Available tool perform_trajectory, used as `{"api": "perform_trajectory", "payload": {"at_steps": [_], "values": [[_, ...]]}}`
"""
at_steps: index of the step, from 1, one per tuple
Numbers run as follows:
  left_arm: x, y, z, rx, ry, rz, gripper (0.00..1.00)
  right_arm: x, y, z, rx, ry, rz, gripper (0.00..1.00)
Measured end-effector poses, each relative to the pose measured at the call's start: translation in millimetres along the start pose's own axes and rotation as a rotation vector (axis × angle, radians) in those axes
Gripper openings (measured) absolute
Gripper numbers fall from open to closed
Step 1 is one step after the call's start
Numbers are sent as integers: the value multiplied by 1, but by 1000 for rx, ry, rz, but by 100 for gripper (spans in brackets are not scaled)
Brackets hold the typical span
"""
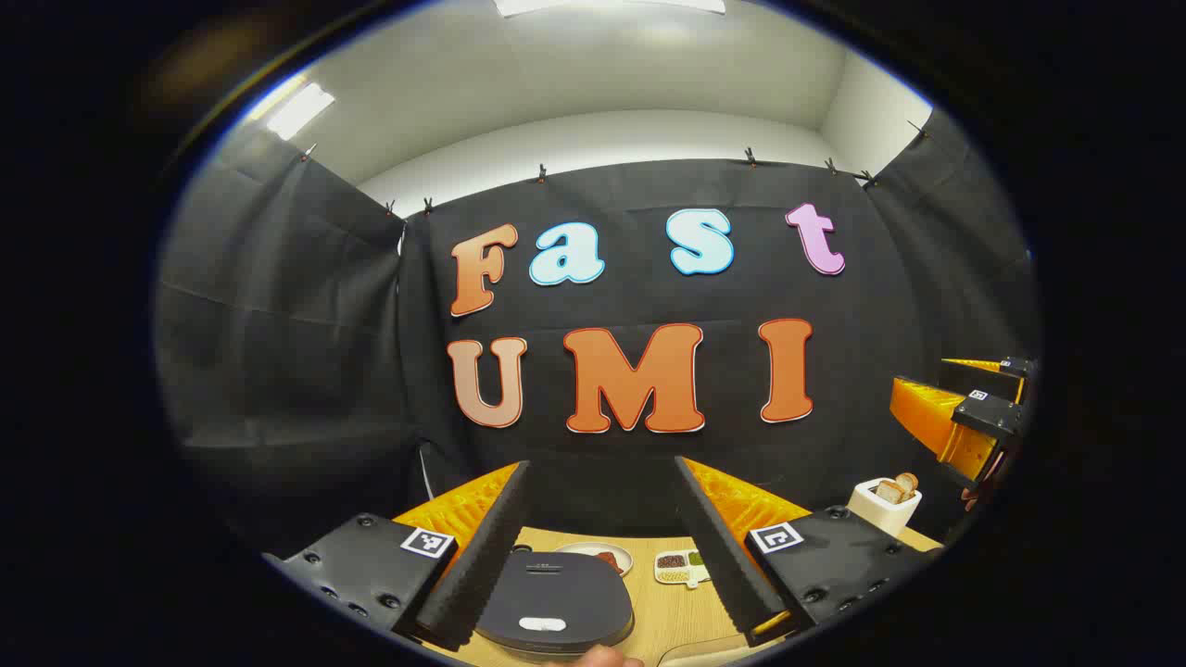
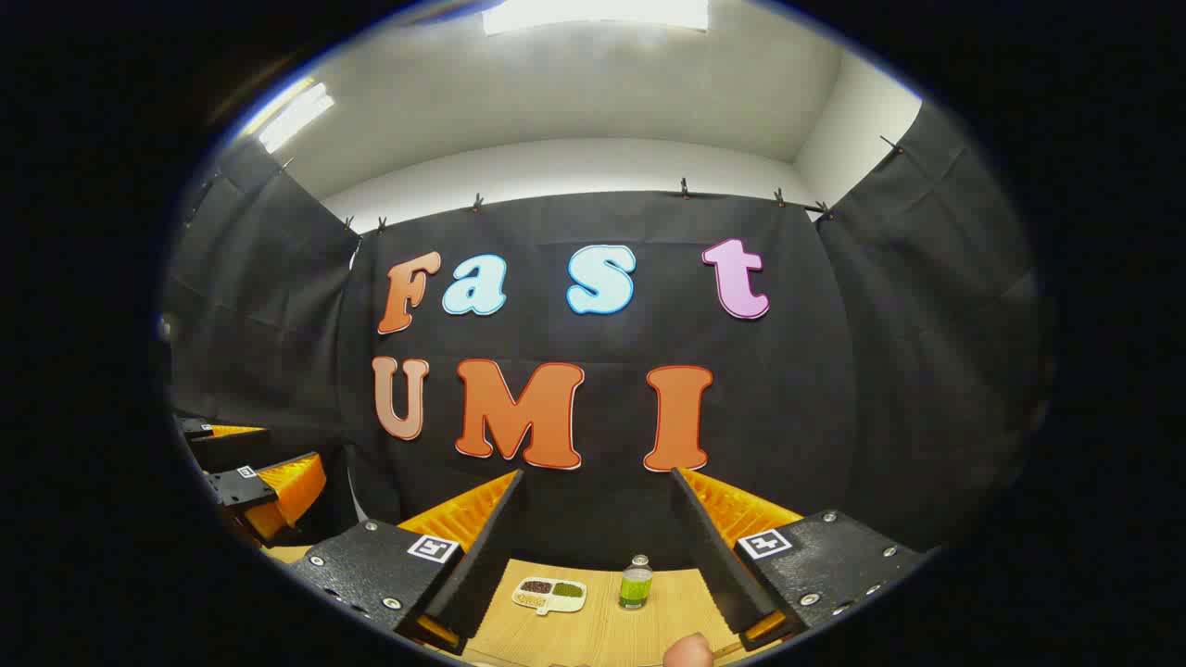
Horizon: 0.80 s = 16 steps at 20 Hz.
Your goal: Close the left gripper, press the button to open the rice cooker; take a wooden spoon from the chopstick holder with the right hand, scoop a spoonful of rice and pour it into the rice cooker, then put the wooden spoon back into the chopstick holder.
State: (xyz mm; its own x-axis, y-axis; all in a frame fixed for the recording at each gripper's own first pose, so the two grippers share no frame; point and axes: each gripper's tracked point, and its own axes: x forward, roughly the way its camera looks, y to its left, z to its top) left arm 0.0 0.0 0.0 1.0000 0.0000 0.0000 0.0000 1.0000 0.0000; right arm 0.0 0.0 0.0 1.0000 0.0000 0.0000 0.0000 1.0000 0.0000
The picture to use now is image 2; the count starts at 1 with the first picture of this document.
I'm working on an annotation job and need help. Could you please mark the green label plastic bottle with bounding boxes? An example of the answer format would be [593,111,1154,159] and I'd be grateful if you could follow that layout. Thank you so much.
[618,554,654,611]

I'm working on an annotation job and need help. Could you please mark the white divided bean dish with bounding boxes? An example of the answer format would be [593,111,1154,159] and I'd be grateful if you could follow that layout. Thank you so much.
[511,576,588,617]

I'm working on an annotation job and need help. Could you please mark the ceiling light panel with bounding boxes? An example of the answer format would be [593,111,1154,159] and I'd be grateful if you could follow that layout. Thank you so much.
[482,0,711,35]
[254,81,335,155]

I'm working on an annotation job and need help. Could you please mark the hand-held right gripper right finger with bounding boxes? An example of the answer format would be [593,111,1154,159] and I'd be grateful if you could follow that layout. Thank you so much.
[668,466,932,650]

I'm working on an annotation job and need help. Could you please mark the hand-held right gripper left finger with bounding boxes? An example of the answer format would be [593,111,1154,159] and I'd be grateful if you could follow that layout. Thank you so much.
[287,468,530,656]

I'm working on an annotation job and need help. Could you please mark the black backdrop cloth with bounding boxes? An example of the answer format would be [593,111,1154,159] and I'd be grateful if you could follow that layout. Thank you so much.
[162,102,1057,575]

